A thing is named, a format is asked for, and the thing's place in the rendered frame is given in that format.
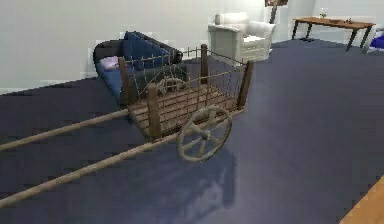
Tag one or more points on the dark blue armchair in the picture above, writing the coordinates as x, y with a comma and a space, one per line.
141, 50

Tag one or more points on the small clear glass vase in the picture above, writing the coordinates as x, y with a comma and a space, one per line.
322, 13

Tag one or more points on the pale pink cushion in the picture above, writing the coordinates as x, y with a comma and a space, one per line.
110, 62

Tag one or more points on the brown wooden cart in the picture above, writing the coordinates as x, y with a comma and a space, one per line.
180, 106

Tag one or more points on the blue seat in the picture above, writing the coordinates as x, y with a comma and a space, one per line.
378, 42

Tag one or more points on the small dark object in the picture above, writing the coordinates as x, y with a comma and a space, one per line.
348, 20

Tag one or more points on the brown wooden table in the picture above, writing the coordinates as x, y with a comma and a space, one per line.
333, 23

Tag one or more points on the white armchair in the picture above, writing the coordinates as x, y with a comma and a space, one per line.
240, 36

